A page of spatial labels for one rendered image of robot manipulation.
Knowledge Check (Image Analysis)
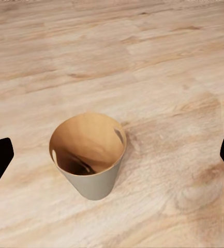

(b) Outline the trash can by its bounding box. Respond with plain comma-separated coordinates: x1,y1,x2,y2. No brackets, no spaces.
48,113,127,200

